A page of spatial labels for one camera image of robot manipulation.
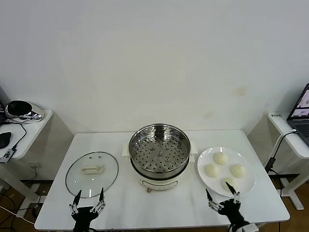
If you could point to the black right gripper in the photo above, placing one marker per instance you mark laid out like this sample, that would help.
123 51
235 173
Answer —
233 212

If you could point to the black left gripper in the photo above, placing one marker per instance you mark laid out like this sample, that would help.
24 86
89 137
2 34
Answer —
83 215

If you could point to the white steamed baozi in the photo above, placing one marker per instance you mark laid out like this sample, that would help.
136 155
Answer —
220 158
229 181
212 170
238 169

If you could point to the glass pot lid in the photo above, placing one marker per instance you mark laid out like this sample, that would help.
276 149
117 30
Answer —
79 178

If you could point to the perforated steel steamer basket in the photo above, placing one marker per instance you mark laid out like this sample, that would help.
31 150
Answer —
144 154

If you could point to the white round plate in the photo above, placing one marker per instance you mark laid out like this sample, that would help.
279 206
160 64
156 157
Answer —
242 154

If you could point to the cream electric cooker pot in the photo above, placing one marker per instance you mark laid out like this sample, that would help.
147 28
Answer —
159 181

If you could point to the white side table with devices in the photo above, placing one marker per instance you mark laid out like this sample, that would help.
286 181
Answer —
36 130

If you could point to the white side table with laptop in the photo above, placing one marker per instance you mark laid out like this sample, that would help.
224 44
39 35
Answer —
295 146

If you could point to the small grey hub box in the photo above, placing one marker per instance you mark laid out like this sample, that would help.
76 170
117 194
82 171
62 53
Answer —
7 154

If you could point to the small printed table label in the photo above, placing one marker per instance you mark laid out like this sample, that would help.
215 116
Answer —
276 115

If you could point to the black computer mouse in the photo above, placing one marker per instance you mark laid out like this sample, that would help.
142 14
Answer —
4 140

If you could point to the open grey laptop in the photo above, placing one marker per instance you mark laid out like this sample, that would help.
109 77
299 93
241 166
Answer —
299 125

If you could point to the chrome and black device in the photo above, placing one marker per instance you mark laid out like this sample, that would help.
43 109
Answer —
17 108

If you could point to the dark laptop screen edge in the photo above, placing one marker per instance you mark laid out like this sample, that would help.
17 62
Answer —
2 108

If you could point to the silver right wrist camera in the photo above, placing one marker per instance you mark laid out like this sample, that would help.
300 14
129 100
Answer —
252 227

